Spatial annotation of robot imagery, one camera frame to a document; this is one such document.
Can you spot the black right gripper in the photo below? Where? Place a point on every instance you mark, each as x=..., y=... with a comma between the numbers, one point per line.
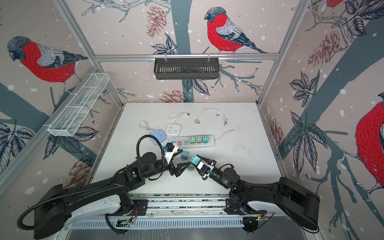
x=207, y=159

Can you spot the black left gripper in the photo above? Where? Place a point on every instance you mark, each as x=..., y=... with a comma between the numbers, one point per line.
x=177, y=170

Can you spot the teal charger plug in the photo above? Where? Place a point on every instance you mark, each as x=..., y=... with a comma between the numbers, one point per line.
x=205, y=139
x=185, y=155
x=195, y=160

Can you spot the teal charger plug bottom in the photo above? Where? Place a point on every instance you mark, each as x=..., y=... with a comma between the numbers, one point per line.
x=195, y=160

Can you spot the white multicolour power strip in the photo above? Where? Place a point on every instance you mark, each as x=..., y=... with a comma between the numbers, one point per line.
x=183, y=142

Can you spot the white square power socket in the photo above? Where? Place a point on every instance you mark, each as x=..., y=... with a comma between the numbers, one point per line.
x=174, y=129

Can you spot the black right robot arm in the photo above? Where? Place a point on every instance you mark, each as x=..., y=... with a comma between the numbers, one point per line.
x=245, y=198

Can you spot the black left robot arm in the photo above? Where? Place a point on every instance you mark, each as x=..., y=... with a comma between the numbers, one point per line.
x=58, y=205

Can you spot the blue square power socket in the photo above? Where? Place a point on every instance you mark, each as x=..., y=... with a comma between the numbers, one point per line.
x=157, y=133

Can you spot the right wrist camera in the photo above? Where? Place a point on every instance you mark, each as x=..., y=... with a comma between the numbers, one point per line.
x=206, y=170

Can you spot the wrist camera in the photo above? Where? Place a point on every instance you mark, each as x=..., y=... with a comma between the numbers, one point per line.
x=206, y=170
x=169, y=150

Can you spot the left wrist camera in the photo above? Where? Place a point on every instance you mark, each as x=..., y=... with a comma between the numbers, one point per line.
x=169, y=150

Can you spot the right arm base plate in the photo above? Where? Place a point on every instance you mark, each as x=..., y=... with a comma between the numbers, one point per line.
x=235, y=208

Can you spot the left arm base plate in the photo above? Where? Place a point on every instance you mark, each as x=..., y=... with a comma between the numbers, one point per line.
x=135, y=208

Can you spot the black wire wall basket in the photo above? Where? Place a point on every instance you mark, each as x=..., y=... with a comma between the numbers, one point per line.
x=186, y=69

